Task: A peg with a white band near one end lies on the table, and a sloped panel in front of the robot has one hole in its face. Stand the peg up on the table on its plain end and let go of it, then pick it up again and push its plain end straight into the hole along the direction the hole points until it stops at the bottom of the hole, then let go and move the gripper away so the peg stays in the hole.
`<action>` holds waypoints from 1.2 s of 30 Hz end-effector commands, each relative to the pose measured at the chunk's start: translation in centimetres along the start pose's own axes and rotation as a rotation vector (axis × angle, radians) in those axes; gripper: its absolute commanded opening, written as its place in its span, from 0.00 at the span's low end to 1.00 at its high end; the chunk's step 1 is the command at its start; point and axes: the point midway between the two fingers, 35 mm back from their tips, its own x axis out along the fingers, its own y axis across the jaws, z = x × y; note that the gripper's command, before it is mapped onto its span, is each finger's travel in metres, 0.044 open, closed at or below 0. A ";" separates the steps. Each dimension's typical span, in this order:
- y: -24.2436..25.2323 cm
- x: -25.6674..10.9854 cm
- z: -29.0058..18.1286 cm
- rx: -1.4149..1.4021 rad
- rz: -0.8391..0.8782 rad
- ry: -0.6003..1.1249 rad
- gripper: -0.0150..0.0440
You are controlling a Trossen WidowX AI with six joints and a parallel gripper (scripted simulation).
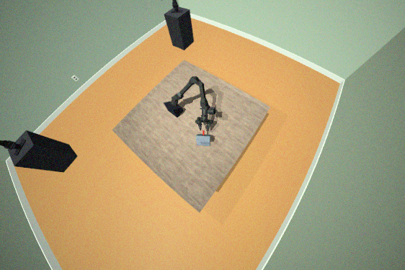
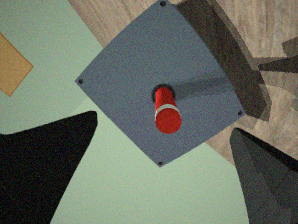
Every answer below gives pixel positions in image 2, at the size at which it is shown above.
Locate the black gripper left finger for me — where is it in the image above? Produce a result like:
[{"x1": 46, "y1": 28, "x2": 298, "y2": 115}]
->
[{"x1": 0, "y1": 111, "x2": 97, "y2": 224}]

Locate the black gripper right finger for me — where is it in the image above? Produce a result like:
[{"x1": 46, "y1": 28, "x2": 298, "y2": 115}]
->
[{"x1": 229, "y1": 127, "x2": 298, "y2": 224}]

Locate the red peg with white band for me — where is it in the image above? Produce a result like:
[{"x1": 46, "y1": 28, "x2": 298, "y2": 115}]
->
[{"x1": 154, "y1": 87, "x2": 182, "y2": 133}]

